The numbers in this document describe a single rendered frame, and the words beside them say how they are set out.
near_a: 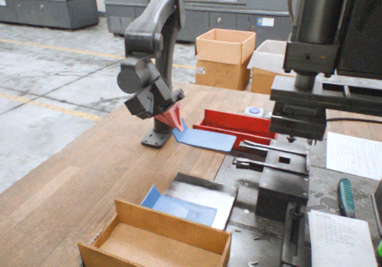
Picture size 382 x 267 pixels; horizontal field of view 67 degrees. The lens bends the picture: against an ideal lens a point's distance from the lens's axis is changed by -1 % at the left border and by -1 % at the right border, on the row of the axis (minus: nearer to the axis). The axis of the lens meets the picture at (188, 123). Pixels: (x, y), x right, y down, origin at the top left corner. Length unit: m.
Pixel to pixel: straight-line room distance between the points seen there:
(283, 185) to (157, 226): 0.28
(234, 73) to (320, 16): 2.46
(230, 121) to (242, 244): 0.46
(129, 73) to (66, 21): 6.82
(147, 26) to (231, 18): 4.63
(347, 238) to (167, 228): 0.34
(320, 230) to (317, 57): 0.33
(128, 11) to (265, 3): 2.70
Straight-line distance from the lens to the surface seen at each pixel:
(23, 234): 0.73
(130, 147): 0.91
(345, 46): 0.54
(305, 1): 0.56
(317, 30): 0.56
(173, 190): 0.71
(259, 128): 0.97
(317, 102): 0.60
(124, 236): 0.65
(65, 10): 7.38
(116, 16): 6.47
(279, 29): 5.17
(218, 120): 0.99
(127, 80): 0.65
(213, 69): 3.04
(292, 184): 0.66
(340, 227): 0.66
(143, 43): 0.70
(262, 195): 0.65
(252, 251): 0.63
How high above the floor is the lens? 1.40
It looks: 29 degrees down
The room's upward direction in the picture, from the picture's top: straight up
